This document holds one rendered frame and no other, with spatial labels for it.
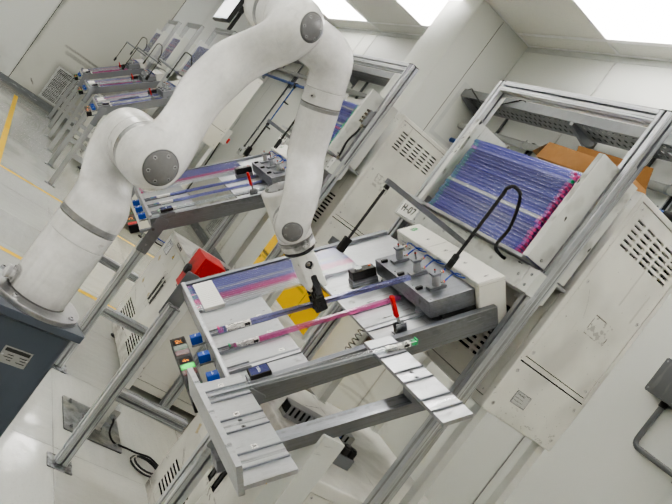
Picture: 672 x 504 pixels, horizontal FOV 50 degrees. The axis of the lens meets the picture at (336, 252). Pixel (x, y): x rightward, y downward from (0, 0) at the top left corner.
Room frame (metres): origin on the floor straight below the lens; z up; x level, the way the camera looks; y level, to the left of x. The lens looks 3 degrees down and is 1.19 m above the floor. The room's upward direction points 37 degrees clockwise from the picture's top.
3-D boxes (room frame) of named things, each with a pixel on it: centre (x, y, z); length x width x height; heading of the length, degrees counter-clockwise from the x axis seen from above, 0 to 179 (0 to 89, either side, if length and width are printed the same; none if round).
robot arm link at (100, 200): (1.42, 0.45, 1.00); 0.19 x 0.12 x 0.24; 45
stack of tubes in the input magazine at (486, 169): (2.14, -0.32, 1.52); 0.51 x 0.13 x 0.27; 28
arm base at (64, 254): (1.40, 0.42, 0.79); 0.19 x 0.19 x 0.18
